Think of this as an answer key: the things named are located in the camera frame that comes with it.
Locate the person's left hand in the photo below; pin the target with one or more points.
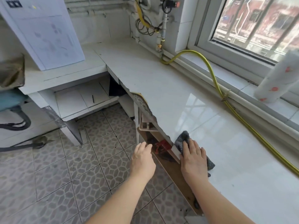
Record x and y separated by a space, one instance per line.
142 163

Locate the person's right hand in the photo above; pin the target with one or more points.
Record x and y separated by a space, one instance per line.
194 165

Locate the dark grey cloth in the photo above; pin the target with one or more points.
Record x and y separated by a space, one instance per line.
181 138

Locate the person's right forearm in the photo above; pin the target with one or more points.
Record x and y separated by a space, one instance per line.
219 205

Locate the person's left forearm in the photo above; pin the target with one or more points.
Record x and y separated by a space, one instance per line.
119 202

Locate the brown cardboard box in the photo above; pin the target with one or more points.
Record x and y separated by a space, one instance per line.
172 170

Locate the red package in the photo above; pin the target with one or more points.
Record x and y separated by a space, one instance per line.
162 146

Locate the grey cardboard egg tray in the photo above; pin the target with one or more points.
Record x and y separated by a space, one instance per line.
146 124

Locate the long white horizontal pipe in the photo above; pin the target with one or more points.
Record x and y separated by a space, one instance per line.
243 101

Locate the white tiled shelf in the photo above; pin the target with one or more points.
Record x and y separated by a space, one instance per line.
77 100

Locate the paper towel roll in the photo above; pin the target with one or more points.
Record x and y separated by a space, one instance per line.
273 79

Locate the grey drain pipes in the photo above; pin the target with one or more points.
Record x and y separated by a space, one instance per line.
23 121

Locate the grey window security bars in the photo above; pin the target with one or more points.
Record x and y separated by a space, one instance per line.
259 23

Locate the stainless double sink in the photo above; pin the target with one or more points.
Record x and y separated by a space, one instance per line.
11 74

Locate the white water dispenser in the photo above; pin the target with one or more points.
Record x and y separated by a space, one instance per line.
46 32

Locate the black solenoid valve red button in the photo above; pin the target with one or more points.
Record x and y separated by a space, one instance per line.
169 2

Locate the red brick apartment building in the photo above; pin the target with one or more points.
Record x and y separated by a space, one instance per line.
280 18

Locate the white window frame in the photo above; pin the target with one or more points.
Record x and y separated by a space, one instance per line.
203 20

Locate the group of white wall pipes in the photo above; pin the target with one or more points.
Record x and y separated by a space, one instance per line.
98 6

